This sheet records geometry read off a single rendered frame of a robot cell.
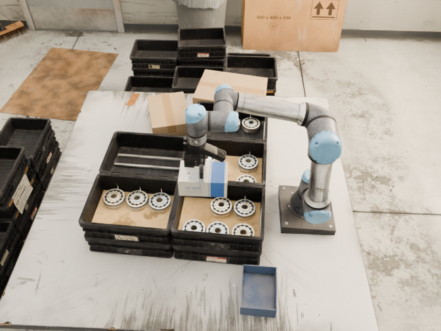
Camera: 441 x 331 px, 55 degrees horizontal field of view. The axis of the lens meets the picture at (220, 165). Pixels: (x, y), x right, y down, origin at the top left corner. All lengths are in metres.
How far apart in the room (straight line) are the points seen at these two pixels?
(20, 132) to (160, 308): 1.90
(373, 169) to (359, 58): 1.61
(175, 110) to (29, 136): 1.22
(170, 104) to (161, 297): 1.15
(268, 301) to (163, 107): 1.25
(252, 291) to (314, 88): 2.67
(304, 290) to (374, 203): 1.47
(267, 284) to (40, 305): 0.98
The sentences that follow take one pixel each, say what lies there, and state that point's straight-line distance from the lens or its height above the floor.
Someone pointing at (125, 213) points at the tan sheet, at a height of 0.83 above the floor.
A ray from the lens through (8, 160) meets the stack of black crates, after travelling 3.00.
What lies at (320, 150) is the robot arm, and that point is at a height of 1.34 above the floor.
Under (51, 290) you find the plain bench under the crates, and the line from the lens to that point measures 2.06.
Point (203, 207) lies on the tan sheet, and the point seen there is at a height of 0.83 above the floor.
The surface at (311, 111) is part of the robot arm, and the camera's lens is 1.68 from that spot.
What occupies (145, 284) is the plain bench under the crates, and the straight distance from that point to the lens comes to 1.97.
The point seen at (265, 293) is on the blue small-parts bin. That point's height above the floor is 0.70.
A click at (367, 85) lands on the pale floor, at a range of 4.40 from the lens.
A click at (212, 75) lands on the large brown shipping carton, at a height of 0.90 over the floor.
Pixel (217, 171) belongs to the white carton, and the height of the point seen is 1.14.
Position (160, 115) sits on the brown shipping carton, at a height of 0.86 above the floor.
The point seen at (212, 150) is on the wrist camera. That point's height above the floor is 1.27.
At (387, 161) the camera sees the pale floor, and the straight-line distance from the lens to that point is 3.64.
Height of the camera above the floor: 2.42
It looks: 46 degrees down
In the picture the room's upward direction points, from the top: 1 degrees clockwise
